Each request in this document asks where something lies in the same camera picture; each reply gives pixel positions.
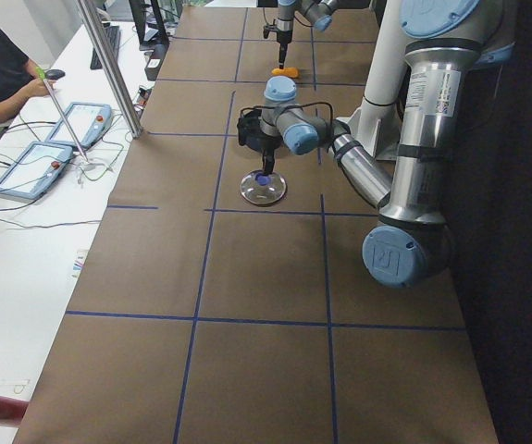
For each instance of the glass pot lid blue knob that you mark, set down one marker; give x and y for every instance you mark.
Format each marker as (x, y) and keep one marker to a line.
(260, 189)

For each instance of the aluminium frame post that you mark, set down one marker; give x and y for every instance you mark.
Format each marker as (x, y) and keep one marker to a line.
(94, 27)

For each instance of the black monitor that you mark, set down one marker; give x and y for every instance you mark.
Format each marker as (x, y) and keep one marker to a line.
(149, 24)

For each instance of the teach pendant far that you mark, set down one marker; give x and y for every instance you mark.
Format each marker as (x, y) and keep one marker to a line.
(89, 121)

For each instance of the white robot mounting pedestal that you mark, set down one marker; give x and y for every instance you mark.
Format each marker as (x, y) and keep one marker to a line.
(375, 123)

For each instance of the yellow toy corn cob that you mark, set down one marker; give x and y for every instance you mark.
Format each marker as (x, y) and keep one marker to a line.
(289, 72)

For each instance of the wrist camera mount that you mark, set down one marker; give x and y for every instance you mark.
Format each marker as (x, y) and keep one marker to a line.
(248, 131)
(268, 29)

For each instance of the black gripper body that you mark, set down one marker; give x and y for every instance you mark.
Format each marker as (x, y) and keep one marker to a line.
(267, 146)
(283, 39)

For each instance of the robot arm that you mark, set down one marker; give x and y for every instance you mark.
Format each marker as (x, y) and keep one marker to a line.
(448, 39)
(317, 13)

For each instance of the teach pendant near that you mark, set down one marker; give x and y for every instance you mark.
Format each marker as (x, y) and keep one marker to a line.
(36, 171)

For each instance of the teach pendant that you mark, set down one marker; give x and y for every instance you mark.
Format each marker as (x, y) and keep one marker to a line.
(89, 121)
(36, 171)

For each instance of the metal rod green handle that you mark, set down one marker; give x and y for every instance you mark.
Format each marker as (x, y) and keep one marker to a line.
(42, 76)

